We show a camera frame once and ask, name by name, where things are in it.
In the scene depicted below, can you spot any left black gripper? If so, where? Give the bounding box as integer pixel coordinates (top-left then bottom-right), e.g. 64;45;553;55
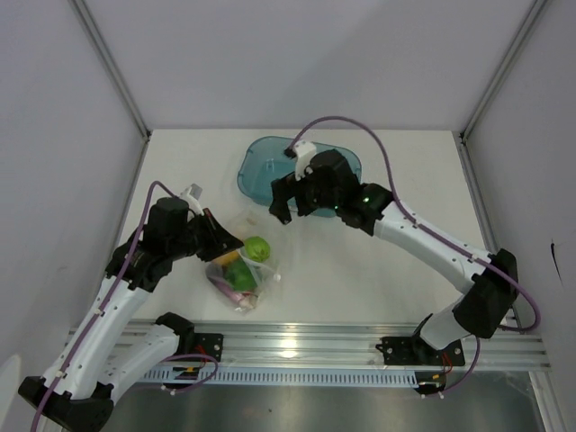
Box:
168;207;243;262

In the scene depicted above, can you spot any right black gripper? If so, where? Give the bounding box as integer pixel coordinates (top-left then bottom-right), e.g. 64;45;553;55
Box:
270;166;341;224

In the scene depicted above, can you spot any orange mango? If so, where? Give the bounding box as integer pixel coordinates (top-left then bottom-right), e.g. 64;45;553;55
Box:
213;250;240;266

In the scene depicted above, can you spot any green bell pepper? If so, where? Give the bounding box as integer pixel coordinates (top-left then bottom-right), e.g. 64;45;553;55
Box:
224;260;257;292

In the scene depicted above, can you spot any green custard apple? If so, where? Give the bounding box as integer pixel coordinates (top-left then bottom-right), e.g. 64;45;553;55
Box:
244;236;271;263

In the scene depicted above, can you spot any clear zip top bag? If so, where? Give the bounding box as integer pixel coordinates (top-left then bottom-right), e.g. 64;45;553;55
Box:
205;206;290;314

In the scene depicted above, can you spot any purple eggplant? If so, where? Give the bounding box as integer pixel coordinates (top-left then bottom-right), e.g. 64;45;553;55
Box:
207;274;258;311

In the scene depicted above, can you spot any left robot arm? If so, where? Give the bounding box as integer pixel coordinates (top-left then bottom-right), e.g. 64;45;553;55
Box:
18;197;244;431

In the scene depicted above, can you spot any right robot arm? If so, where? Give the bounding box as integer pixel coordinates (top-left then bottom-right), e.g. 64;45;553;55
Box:
269;143;518;365

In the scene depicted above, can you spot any teal plastic bin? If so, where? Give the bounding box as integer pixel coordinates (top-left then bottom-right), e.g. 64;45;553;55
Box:
237;136;363;218

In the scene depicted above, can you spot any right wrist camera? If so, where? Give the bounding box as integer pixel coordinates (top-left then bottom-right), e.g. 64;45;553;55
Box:
284;140;317;181

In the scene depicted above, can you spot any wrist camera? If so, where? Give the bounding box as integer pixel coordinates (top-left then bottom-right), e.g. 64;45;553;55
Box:
284;140;317;181
178;184;203;215

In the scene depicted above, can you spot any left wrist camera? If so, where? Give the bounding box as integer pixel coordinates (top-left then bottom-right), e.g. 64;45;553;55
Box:
178;184;203;215

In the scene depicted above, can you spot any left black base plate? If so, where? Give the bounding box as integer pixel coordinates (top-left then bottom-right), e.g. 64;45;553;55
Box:
192;333;224;362

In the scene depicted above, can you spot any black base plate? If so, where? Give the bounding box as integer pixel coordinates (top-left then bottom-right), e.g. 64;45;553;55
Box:
375;336;465;366
192;333;224;362

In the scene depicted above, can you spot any aluminium mounting rail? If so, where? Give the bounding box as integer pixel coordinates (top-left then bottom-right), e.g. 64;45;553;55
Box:
195;321;551;372

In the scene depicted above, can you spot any white slotted cable duct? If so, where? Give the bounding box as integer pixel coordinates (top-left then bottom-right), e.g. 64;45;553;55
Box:
139;365;440;389

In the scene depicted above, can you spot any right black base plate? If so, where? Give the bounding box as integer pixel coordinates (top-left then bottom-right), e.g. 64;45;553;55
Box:
375;336;465;366

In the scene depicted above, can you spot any left aluminium frame post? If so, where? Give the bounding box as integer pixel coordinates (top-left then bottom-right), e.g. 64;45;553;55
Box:
67;0;151;142

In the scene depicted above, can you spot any aluminium frame post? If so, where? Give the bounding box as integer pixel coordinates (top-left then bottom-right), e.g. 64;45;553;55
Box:
459;0;552;144
67;0;151;142

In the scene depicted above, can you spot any right aluminium frame post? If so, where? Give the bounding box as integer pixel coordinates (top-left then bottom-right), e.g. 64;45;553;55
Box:
459;0;552;144

